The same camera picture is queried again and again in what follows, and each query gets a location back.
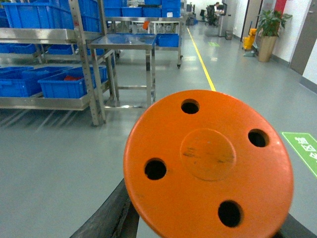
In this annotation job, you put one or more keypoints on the small steel table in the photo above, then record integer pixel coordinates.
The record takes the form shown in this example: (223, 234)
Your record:
(130, 59)

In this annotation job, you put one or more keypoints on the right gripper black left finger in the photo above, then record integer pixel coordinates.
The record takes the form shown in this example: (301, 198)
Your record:
(116, 218)

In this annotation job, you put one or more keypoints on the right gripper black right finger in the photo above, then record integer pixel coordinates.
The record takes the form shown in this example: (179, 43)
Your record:
(292, 228)

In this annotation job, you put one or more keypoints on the potted green plant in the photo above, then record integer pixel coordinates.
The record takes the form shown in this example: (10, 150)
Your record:
(271, 21)

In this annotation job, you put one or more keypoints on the orange cylinder cap 4680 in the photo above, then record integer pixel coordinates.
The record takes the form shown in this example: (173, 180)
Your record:
(203, 164)

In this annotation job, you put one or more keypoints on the blue bin left front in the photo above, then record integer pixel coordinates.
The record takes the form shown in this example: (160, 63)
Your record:
(25, 83)

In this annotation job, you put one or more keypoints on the seated person in background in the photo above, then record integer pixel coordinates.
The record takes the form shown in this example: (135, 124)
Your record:
(213, 14)

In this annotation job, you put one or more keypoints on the steel flow rack shelf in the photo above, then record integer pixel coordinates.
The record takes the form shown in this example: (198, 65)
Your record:
(56, 33)

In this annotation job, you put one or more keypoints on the blue bin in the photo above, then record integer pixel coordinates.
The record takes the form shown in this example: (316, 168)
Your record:
(25, 83)
(67, 84)

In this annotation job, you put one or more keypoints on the yellow mop bucket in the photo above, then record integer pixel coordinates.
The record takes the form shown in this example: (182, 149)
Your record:
(248, 41)

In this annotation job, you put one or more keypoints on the blue bin right front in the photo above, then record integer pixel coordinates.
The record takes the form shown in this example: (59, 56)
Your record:
(67, 84)

